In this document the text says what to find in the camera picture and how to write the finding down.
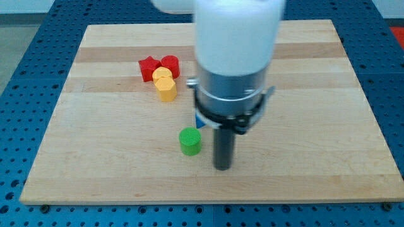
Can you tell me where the blue triangle block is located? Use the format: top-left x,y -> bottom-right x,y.
195,114 -> 206,129

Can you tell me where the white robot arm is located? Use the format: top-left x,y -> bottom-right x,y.
151,0 -> 285,170

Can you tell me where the red cylinder block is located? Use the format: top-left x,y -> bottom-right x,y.
160,55 -> 180,79

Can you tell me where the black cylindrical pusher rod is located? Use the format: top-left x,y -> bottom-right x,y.
213,128 -> 235,171

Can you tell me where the yellow hexagon block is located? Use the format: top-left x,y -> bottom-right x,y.
155,78 -> 177,102

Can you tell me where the red star block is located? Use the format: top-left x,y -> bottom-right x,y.
138,56 -> 161,82

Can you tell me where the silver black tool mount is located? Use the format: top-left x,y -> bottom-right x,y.
186,65 -> 275,135

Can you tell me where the green cylinder block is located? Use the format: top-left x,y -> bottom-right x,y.
179,127 -> 201,156

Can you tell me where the wooden board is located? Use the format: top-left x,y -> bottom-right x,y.
20,20 -> 403,205

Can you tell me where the yellow round block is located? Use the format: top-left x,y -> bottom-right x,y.
152,66 -> 173,83

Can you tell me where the blue perforated table plate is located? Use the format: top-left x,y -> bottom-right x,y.
1,0 -> 403,226

